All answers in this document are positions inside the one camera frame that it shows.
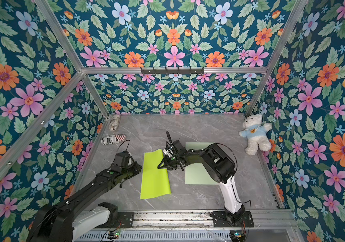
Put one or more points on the small circuit board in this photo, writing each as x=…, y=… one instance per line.
x=113, y=235
x=237, y=236

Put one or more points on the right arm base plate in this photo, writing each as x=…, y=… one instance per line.
x=226, y=219

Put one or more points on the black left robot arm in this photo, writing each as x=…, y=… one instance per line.
x=54, y=223

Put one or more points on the black hook rail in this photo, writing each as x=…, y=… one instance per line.
x=167, y=71

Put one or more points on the bright lime green paper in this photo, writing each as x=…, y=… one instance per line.
x=155, y=182

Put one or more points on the pale green paper sheet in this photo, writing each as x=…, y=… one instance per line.
x=196, y=174

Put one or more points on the right small circuit board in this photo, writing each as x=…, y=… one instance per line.
x=237, y=236

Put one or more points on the left small circuit board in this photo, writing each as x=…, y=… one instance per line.
x=113, y=235

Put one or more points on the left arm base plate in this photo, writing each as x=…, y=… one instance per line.
x=122, y=220

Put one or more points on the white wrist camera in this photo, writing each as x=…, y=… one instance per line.
x=176, y=148
x=123, y=159

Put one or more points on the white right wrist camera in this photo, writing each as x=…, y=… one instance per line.
x=176, y=148

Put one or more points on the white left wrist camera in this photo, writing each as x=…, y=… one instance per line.
x=123, y=159

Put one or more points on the white teddy bear blue shirt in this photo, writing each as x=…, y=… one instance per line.
x=256, y=133

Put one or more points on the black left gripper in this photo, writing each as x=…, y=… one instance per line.
x=137, y=169

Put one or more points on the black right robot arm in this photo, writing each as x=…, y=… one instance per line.
x=220, y=167

